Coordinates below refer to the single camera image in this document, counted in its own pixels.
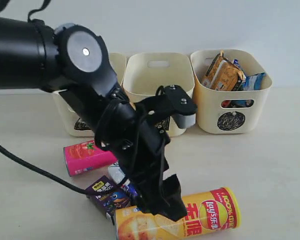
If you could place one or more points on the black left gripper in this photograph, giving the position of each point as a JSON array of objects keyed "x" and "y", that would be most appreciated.
[{"x": 129, "y": 132}]

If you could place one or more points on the yellow chips can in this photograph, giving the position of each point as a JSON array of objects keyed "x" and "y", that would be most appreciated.
[{"x": 207, "y": 212}]

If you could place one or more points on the pink chips can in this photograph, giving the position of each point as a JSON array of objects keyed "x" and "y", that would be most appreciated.
[{"x": 84, "y": 157}]

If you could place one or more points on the orange instant noodle packet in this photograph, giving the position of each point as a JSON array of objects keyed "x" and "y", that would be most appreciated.
[{"x": 223, "y": 75}]

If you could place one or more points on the blue instant noodle packet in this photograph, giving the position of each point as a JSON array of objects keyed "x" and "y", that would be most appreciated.
[{"x": 250, "y": 83}]

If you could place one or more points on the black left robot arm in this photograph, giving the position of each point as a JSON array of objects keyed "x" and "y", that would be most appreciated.
[{"x": 75, "y": 62}]

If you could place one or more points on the white blue milk carton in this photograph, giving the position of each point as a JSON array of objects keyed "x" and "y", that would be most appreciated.
[{"x": 118, "y": 176}]

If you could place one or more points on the purple juice carton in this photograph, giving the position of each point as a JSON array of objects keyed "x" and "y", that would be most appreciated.
[{"x": 107, "y": 197}]

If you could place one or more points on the cream bin with circle mark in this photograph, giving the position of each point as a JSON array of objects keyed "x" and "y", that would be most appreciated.
[{"x": 211, "y": 116}]

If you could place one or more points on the cream bin with triangle mark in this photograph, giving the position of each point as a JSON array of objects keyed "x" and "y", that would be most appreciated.
[{"x": 69, "y": 118}]

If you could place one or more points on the cream bin with square mark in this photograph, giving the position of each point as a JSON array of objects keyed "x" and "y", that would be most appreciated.
[{"x": 146, "y": 72}]

